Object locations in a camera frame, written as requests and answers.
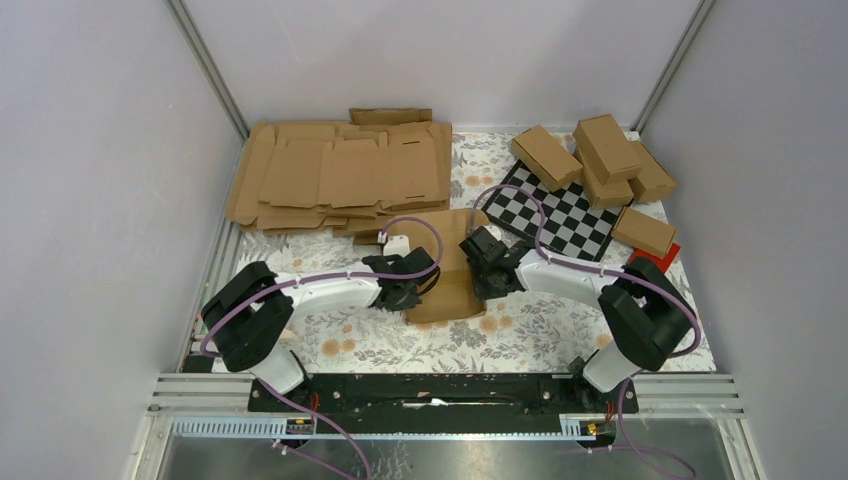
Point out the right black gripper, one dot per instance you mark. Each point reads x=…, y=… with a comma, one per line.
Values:
x=481, y=292

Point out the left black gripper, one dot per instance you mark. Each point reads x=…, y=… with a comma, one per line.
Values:
x=408, y=303

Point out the brown cardboard box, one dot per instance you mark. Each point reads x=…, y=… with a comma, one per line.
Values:
x=452, y=298

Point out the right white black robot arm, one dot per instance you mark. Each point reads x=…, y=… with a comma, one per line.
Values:
x=647, y=317

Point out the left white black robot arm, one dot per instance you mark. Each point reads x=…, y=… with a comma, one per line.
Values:
x=246, y=318

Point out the folded brown box far left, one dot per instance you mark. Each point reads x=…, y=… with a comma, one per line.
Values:
x=546, y=157

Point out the folded brown box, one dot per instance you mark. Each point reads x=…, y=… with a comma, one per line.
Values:
x=605, y=148
x=653, y=182
x=643, y=232
x=546, y=157
x=599, y=195

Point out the folded brown box middle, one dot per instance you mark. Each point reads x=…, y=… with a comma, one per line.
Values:
x=599, y=195

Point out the folded brown box top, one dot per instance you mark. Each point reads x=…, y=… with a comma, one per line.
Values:
x=605, y=148

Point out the folded brown box near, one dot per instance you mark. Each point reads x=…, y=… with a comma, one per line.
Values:
x=643, y=232

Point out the folded brown box right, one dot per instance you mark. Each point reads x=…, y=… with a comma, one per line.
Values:
x=653, y=182

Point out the floral patterned table mat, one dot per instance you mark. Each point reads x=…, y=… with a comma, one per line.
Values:
x=525, y=332

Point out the black white checkerboard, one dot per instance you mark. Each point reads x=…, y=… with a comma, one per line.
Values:
x=569, y=225

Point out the yellow green small tool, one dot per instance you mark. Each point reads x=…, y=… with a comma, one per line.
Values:
x=287, y=336

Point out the stack of flat cardboard blanks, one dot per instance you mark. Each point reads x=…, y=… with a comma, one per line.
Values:
x=307, y=175

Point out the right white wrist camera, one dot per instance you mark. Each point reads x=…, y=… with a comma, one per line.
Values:
x=494, y=231

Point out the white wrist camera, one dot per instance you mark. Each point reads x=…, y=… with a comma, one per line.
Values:
x=394, y=245
x=494, y=231

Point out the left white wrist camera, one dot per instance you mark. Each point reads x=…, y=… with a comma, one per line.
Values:
x=394, y=245

